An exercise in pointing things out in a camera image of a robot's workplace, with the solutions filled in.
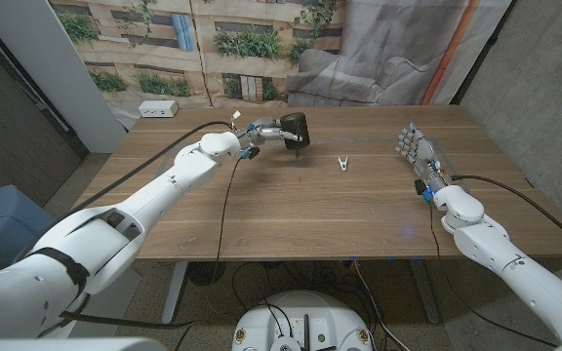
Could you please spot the white power strip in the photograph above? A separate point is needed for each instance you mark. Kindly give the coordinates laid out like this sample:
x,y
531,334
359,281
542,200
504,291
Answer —
x,y
158,108

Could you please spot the grey table leg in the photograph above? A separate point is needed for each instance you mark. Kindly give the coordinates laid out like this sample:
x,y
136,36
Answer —
x,y
427,297

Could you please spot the black backdrop pole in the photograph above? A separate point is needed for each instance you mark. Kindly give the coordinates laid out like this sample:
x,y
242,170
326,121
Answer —
x,y
483,51

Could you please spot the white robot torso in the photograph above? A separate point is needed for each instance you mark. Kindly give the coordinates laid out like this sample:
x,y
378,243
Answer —
x,y
303,317

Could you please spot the printed fabric backdrop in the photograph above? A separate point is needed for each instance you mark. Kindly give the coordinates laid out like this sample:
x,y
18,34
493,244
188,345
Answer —
x,y
261,49

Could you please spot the white clothespin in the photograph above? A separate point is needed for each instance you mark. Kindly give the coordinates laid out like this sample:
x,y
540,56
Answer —
x,y
343,165

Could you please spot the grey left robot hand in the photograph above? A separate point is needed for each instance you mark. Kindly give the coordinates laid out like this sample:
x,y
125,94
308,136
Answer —
x,y
267,131

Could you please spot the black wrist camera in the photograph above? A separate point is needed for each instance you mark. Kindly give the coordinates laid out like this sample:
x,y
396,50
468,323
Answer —
x,y
421,187
251,153

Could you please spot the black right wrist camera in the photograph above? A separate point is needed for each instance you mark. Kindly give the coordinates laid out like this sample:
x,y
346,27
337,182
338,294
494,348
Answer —
x,y
421,187

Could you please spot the black round floor object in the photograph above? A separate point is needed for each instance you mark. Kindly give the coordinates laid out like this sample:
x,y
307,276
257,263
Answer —
x,y
206,273

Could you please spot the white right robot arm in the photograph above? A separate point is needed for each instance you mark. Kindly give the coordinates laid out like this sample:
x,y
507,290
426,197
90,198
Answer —
x,y
505,258

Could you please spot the white table leg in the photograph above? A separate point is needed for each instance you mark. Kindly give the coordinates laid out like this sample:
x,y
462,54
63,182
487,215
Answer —
x,y
173,297

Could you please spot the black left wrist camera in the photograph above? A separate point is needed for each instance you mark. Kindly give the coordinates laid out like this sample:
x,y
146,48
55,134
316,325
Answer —
x,y
251,153

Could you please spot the white pillar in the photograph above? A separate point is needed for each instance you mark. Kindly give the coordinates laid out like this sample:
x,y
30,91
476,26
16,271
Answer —
x,y
56,73

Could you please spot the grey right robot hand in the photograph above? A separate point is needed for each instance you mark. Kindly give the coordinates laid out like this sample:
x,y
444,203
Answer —
x,y
422,153

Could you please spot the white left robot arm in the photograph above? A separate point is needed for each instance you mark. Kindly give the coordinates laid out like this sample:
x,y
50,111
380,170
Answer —
x,y
115,229

